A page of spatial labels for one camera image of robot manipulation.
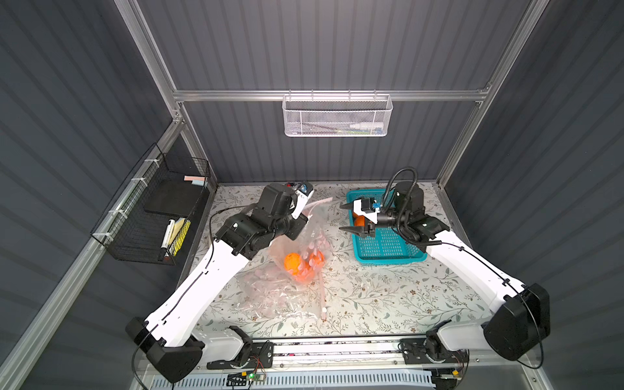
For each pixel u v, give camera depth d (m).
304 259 0.75
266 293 0.85
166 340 0.37
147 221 0.71
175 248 0.66
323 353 0.75
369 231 0.63
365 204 0.58
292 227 0.60
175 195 0.76
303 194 0.58
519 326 0.40
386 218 0.63
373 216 0.61
